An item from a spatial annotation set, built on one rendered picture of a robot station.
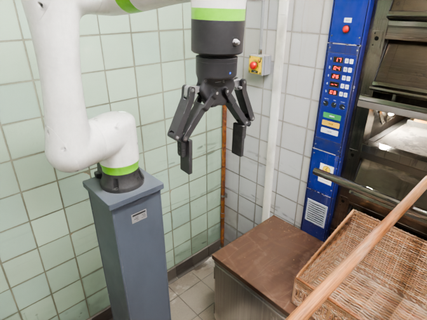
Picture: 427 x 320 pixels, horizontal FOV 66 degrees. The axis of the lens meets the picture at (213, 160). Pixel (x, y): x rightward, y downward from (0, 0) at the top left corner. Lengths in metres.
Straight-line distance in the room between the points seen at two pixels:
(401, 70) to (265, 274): 1.07
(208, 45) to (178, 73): 1.29
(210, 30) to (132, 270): 0.94
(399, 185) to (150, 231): 1.09
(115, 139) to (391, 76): 1.09
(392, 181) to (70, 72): 1.36
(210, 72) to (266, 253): 1.34
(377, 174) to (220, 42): 1.25
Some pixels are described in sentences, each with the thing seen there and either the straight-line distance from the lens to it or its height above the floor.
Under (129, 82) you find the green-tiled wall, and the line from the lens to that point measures 1.69.
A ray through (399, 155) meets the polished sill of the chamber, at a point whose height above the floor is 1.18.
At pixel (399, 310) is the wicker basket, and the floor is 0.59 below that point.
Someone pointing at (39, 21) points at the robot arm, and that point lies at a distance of 0.86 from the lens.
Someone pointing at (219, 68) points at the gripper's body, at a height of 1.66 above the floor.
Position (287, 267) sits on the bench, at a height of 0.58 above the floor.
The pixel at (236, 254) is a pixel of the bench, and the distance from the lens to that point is 1.78.
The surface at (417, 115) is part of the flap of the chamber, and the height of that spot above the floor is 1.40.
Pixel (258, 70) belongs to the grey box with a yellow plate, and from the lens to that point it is 1.79.
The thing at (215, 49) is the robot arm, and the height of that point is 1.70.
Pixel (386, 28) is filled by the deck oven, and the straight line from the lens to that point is 1.54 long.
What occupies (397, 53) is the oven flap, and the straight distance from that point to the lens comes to 1.55.
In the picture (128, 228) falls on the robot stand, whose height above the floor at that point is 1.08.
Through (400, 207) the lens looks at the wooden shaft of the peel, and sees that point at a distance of 1.15.
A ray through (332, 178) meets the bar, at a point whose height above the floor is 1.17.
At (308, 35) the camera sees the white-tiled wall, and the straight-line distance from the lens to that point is 1.70.
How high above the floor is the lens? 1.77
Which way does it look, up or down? 26 degrees down
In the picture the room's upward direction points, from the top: straight up
